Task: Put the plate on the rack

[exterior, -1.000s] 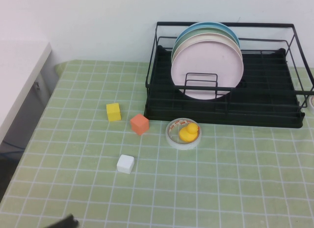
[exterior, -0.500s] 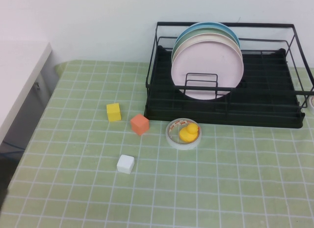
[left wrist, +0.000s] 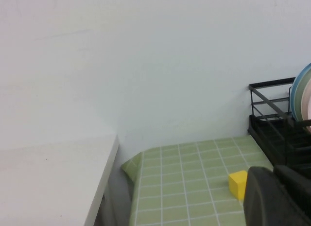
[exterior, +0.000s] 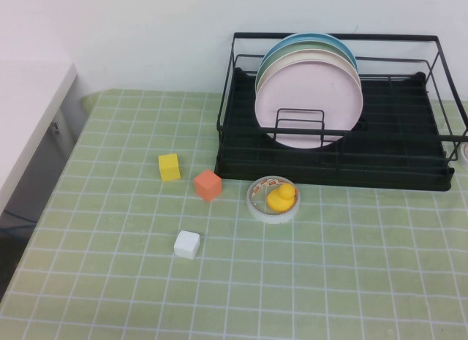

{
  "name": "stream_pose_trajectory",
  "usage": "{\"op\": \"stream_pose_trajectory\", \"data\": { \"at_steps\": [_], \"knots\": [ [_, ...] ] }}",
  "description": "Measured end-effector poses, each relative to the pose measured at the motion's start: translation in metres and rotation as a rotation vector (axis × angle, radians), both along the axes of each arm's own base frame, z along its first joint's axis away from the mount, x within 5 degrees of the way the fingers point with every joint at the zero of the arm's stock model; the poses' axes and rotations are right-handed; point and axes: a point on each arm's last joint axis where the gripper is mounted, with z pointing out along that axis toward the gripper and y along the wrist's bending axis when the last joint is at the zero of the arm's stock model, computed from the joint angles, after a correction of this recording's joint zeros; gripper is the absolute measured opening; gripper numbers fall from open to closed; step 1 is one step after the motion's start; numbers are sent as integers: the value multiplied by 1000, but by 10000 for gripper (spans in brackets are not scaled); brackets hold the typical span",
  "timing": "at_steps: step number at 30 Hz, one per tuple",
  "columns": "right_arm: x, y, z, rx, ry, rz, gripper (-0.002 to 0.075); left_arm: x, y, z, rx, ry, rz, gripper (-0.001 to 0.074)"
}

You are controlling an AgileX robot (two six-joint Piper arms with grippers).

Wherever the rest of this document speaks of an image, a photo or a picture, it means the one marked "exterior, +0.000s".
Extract cream round plate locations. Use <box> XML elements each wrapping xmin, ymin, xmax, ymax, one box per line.
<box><xmin>254</xmin><ymin>48</ymin><xmax>363</xmax><ymax>99</ymax></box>

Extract yellow cube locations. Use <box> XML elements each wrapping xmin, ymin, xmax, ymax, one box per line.
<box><xmin>157</xmin><ymin>153</ymin><xmax>182</xmax><ymax>182</ymax></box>

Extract white cube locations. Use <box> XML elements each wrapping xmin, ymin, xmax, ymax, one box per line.
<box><xmin>173</xmin><ymin>230</ymin><xmax>202</xmax><ymax>261</ymax></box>

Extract yellow rubber duck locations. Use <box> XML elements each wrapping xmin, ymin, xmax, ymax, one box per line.
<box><xmin>265</xmin><ymin>183</ymin><xmax>297</xmax><ymax>213</ymax></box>

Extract green checked tablecloth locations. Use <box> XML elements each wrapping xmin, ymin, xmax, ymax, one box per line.
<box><xmin>0</xmin><ymin>88</ymin><xmax>468</xmax><ymax>340</ymax></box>

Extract blue round plate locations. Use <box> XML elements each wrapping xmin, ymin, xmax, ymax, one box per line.
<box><xmin>262</xmin><ymin>32</ymin><xmax>358</xmax><ymax>72</ymax></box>

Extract black wire dish rack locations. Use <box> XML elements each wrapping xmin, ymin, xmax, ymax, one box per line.
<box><xmin>214</xmin><ymin>31</ymin><xmax>468</xmax><ymax>192</ymax></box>

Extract pink round plate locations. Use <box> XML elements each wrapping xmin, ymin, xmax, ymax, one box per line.
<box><xmin>254</xmin><ymin>61</ymin><xmax>364</xmax><ymax>150</ymax></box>

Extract orange cube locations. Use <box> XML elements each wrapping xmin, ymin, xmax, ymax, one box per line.
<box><xmin>193</xmin><ymin>169</ymin><xmax>223</xmax><ymax>203</ymax></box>

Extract green round plate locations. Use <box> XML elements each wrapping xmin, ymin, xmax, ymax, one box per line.
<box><xmin>258</xmin><ymin>39</ymin><xmax>358</xmax><ymax>76</ymax></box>

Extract white cabinet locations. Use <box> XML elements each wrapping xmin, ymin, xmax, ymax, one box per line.
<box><xmin>0</xmin><ymin>61</ymin><xmax>91</xmax><ymax>216</ymax></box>

